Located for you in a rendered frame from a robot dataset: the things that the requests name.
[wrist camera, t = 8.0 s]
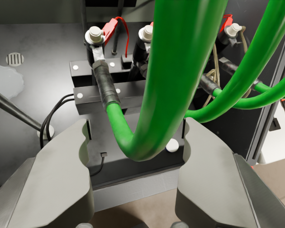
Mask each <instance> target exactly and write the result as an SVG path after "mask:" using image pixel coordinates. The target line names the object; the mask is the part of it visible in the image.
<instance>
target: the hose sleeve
mask: <svg viewBox="0 0 285 228"><path fill-rule="evenodd" d="M95 78H96V82H97V84H98V88H99V91H100V96H101V101H102V105H103V107H104V111H105V113H106V114H107V111H106V109H107V107H108V106H109V105H110V104H113V103H115V104H118V105H119V106H120V108H121V109H122V105H121V102H120V98H119V95H118V93H117V91H116V89H115V86H114V83H113V81H112V77H111V74H110V73H109V70H108V69H107V68H106V67H104V66H100V67H98V68H97V69H96V70H95Z"/></svg>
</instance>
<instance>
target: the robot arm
mask: <svg viewBox="0 0 285 228"><path fill-rule="evenodd" d="M182 139H184V141H185V144H184V152H183V160H184V162H185V164H184V165H183V166H182V167H181V168H180V170H179V177H178V185H177V193H176V204H175V214H176V216H177V217H178V218H179V219H180V220H181V221H179V222H174V223H173V224H172V225H171V227H170V228H285V205H284V204H283V203H282V202H281V200H280V199H279V198H278V197H277V196H276V195H275V193H274V192H273V191H272V190H271V189H270V188H269V186H268V185H267V184H266V183H265V182H264V181H263V180H262V178H261V177H260V176H259V175H258V174H257V173H256V172H255V171H254V170H253V168H252V167H251V166H250V165H249V164H248V163H247V161H246V160H245V159H244V158H243V157H242V156H241V155H236V154H234V153H233V151H232V150H231V149H230V148H229V147H228V146H227V144H225V143H224V142H223V141H222V140H221V139H220V138H219V137H218V136H216V135H215V134H214V133H212V132H211V131H209V130H208V129H207V128H206V127H204V126H203V125H201V124H200V123H199V122H197V121H196V120H194V119H193V118H191V117H188V118H184V121H183V129H182ZM90 140H92V139H91V128H90V120H89V119H80V120H78V121H77V122H75V123H74V124H73V125H72V126H70V127H68V128H67V129H66V130H64V131H63V132H61V133H60V134H59V135H57V136H56V137H55V138H53V139H52V140H51V141H50V142H49V143H48V144H47V145H46V146H45V147H44V148H43V149H42V150H41V151H40V152H39V153H38V154H37V155H36V156H35V157H32V158H28V159H27V160H26V161H25V162H24V163H23V164H22V165H21V166H20V167H19V168H18V169H17V170H16V171H15V173H14V174H13V175H12V176H11V177H10V178H9V179H8V180H7V181H6V182H5V183H4V184H3V185H2V186H1V187H0V228H93V226H92V225H91V224H90V223H88V222H89V221H90V220H91V219H92V217H93V216H94V213H95V207H94V195H93V190H92V185H91V180H90V174H89V170H88V168H87V167H86V165H87V163H88V162H89V154H88V149H87V144H88V142H89V141H90Z"/></svg>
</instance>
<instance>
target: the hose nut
mask: <svg viewBox="0 0 285 228"><path fill-rule="evenodd" d="M101 66H102V67H106V68H107V69H108V70H109V67H108V64H107V63H106V62H104V61H102V60H98V61H96V62H95V63H93V71H94V75H95V70H96V69H97V68H98V67H101Z"/></svg>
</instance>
